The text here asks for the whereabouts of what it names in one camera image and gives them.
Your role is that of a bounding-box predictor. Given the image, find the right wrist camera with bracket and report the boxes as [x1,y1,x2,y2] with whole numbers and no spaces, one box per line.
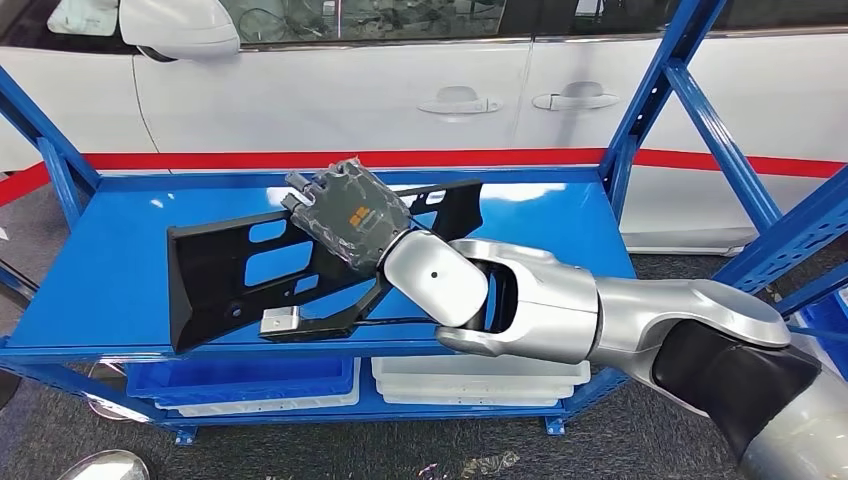
[257,274,399,344]

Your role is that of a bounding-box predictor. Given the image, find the long clear tape strip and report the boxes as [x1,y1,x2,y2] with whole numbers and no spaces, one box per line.
[415,450,523,480]

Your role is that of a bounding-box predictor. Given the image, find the blue plastic bin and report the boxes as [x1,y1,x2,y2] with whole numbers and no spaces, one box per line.
[786,291,848,380]
[124,356,357,401]

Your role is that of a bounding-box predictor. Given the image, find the stanchion with chrome base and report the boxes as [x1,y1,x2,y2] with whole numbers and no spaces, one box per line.
[0,260,152,424]
[54,449,152,480]

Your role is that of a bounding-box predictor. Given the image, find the stacked white plastic trays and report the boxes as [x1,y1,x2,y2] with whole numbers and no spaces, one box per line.
[369,354,593,408]

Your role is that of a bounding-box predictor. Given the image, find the black camera cable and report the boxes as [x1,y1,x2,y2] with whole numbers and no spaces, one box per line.
[354,316,444,329]

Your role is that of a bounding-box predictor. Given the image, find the white car with red stripe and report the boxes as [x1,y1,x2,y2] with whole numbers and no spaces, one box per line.
[0,0,848,258]

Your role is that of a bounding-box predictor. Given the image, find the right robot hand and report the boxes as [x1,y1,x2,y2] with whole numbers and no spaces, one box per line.
[281,157,413,276]

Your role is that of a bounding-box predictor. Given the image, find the black plastic plate frame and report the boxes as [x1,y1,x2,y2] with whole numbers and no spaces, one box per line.
[165,178,486,355]

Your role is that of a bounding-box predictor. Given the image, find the blue metal shelf rack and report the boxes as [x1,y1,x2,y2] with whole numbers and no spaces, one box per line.
[773,263,848,382]
[0,0,848,447]

